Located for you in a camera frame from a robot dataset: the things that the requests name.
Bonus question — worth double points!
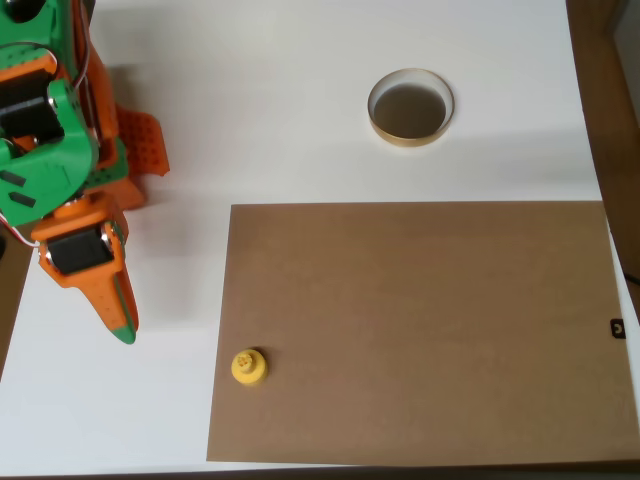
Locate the brown rectangular board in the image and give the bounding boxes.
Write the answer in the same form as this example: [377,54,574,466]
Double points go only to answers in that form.
[206,200,640,464]

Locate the shallow brown round dish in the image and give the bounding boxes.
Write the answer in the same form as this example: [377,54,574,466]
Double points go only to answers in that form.
[367,67,456,149]

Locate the small yellow plastic piece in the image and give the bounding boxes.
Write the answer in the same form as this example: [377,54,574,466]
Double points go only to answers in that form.
[230,346,270,389]

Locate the thin arm servo wires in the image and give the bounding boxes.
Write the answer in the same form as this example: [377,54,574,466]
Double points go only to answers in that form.
[73,27,102,139]

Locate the white red gripper servo cable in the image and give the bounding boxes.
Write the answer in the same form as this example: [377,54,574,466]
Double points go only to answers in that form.
[0,214,42,252]

